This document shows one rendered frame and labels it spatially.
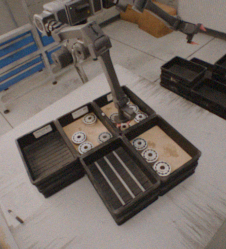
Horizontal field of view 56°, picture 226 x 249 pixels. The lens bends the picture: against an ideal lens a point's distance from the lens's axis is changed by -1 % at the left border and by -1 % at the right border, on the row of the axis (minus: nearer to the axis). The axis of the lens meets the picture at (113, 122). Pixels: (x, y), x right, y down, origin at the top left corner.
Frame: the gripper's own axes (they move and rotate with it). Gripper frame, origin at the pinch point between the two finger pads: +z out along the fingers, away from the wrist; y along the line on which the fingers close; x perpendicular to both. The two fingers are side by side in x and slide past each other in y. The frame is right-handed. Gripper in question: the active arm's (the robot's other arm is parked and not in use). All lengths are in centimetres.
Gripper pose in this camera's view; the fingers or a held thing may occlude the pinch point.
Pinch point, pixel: (123, 125)
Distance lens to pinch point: 149.5
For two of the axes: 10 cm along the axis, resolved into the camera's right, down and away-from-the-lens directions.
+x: -4.6, -6.6, 5.9
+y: 8.8, -4.1, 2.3
